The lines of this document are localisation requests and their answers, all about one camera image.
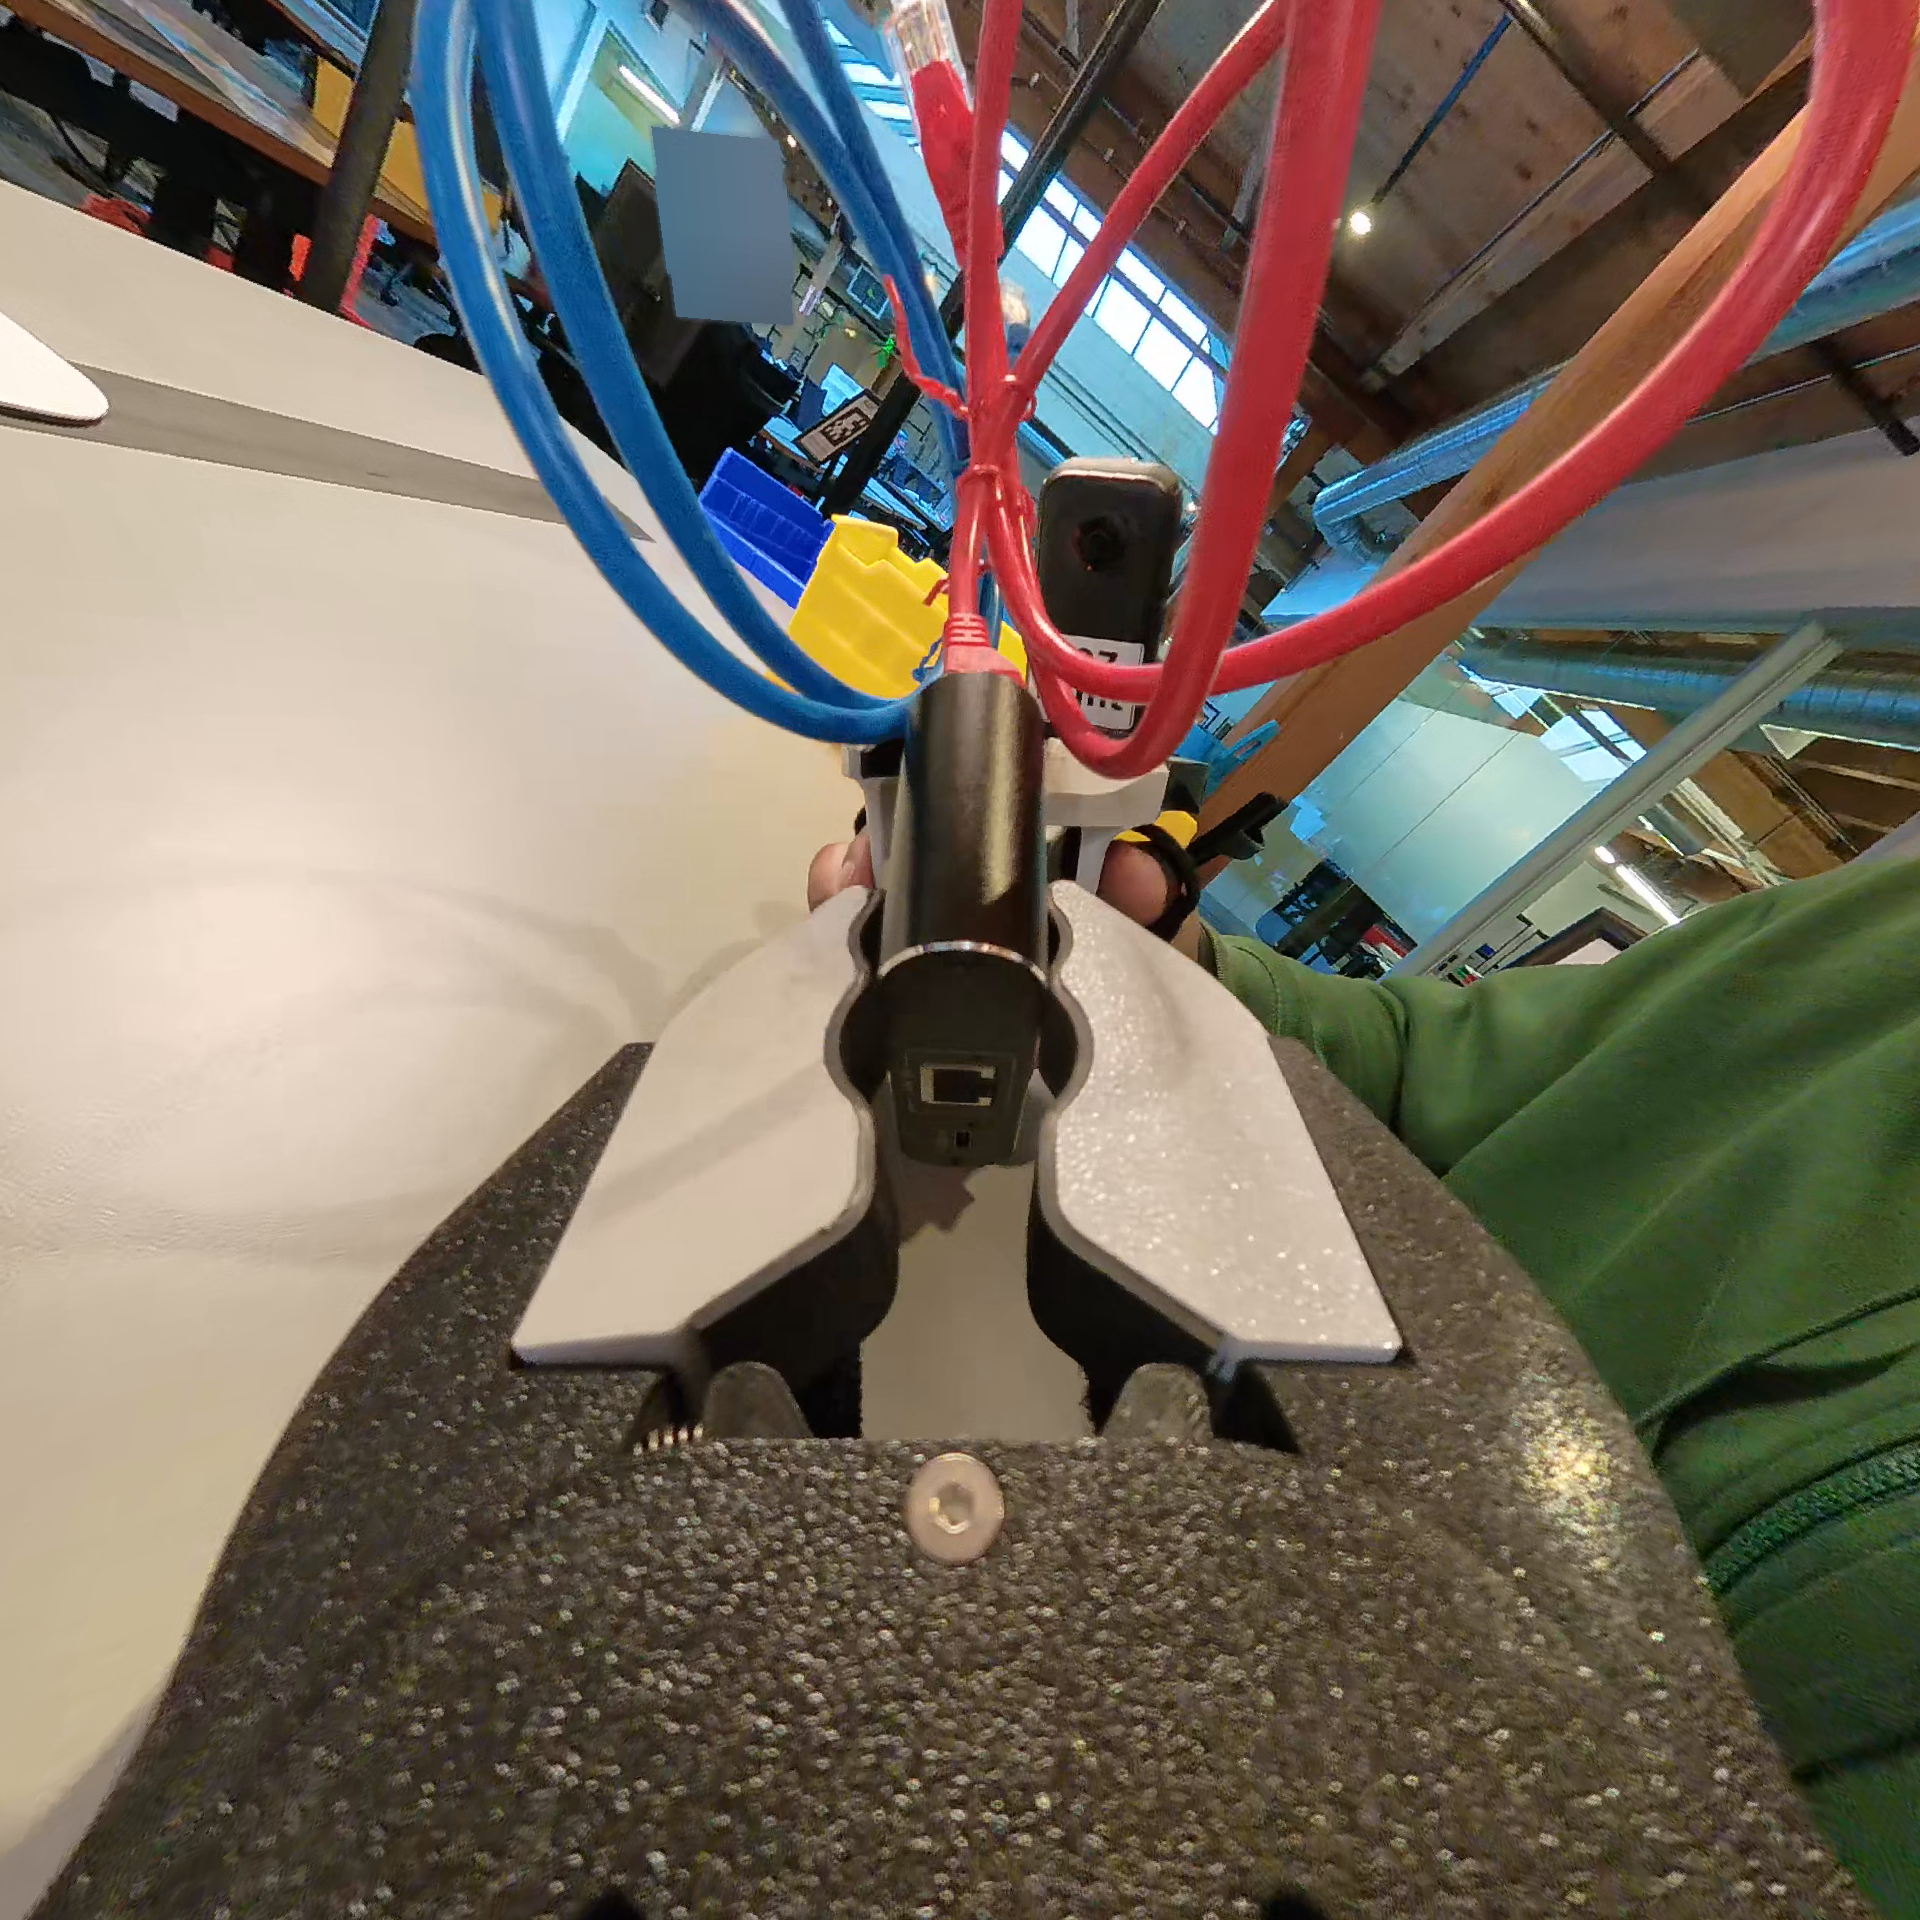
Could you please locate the yellow plastic bin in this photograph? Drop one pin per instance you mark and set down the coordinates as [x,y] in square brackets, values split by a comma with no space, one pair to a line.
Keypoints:
[855,600]

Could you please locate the green hoodie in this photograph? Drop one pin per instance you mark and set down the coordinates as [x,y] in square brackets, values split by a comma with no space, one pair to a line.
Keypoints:
[1799,1501]

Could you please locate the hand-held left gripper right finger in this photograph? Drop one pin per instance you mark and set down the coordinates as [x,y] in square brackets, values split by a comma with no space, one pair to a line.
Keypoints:
[1215,1184]

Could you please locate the wooden post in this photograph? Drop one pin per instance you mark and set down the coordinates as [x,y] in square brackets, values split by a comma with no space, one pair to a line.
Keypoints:
[1577,422]

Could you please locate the black pole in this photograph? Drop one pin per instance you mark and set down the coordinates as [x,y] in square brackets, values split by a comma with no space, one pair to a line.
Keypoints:
[361,149]

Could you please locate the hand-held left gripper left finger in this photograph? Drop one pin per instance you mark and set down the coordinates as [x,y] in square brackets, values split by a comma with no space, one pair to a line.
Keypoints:
[705,1184]

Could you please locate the blue plastic bin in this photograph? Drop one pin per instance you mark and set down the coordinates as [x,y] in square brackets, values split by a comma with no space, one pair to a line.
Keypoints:
[764,525]

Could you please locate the black ethernet switch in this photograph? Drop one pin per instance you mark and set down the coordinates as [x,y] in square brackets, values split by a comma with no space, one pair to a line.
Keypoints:
[969,826]

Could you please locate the person's right hand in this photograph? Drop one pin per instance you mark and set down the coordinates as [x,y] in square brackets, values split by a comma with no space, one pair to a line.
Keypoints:
[1149,885]

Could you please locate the silver air duct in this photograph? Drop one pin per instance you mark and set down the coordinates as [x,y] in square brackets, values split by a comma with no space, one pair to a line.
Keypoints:
[1652,390]

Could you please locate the instruction board on white stand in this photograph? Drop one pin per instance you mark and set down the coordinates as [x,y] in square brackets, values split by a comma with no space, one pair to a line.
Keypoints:
[38,375]

